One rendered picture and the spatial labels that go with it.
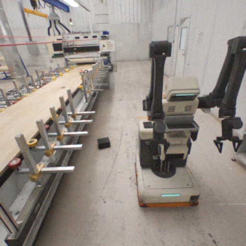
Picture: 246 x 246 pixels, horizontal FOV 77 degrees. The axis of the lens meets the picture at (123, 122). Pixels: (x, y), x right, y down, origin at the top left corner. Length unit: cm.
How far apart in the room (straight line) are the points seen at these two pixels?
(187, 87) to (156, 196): 111
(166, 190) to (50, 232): 123
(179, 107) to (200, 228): 122
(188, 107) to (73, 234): 158
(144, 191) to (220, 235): 78
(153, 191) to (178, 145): 57
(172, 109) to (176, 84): 20
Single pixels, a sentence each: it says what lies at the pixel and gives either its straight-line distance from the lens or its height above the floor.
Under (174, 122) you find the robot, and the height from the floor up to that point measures 105.
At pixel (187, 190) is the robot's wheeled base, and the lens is 182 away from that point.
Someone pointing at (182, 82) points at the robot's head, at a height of 136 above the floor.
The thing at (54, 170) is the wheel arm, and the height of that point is 82.
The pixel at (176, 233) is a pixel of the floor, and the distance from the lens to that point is 187.
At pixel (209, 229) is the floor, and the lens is 198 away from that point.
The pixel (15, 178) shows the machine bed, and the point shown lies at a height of 75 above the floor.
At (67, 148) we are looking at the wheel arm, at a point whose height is 83.
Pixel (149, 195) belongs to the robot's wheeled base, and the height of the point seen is 25.
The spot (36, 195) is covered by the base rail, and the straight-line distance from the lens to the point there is 136.
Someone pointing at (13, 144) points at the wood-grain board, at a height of 90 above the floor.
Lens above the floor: 165
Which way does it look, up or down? 29 degrees down
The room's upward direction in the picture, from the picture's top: 3 degrees counter-clockwise
